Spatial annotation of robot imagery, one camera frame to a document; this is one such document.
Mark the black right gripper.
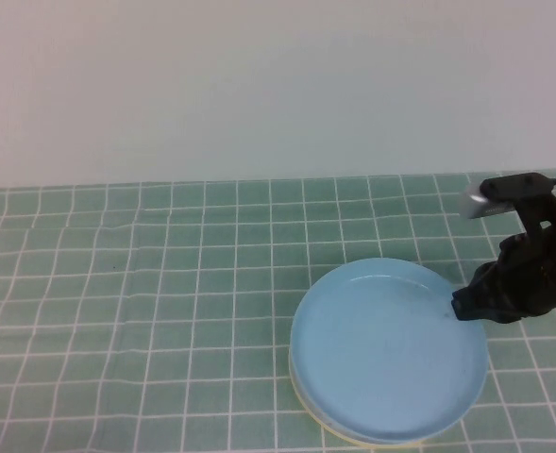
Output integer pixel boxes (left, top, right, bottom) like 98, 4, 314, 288
450, 200, 556, 326

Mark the light blue round plate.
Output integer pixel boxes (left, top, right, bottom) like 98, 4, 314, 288
290, 257, 490, 438

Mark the yellow round plate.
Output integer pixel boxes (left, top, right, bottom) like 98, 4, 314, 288
288, 358, 430, 448

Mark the green white checked tablecloth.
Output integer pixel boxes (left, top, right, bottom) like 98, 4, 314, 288
0, 170, 556, 453

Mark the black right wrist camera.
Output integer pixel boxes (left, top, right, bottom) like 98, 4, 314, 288
461, 173, 556, 221

